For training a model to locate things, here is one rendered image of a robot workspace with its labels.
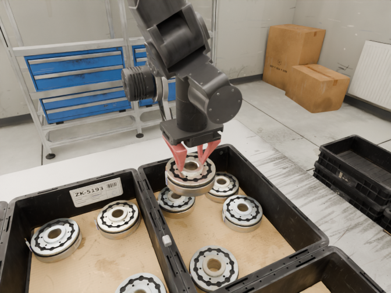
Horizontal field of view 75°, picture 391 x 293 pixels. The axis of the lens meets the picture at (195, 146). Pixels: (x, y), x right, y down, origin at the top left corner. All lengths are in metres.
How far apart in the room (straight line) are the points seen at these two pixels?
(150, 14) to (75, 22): 2.82
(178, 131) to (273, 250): 0.38
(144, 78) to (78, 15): 1.86
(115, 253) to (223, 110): 0.44
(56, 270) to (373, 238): 0.87
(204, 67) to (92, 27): 2.85
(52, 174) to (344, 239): 1.07
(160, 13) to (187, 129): 0.19
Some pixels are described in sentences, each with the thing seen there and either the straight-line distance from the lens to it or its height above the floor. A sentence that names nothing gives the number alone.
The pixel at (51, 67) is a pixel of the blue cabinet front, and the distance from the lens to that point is 2.35.
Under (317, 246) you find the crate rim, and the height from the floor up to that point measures 0.93.
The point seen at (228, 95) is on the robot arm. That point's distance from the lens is 0.35.
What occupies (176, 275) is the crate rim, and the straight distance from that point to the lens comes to 0.50.
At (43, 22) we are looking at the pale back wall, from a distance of 3.16.
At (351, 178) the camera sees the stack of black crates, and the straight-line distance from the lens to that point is 1.50.
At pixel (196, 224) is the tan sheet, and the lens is 0.69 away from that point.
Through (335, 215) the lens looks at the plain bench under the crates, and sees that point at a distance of 1.00.
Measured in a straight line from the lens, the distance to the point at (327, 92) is 3.37.
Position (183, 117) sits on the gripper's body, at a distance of 0.43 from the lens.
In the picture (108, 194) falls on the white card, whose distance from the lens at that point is 0.74.
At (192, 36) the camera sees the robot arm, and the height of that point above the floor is 1.30.
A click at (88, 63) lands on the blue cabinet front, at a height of 0.78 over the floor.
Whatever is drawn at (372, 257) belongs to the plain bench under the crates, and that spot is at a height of 0.70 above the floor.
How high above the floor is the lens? 1.36
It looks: 34 degrees down
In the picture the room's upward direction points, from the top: straight up
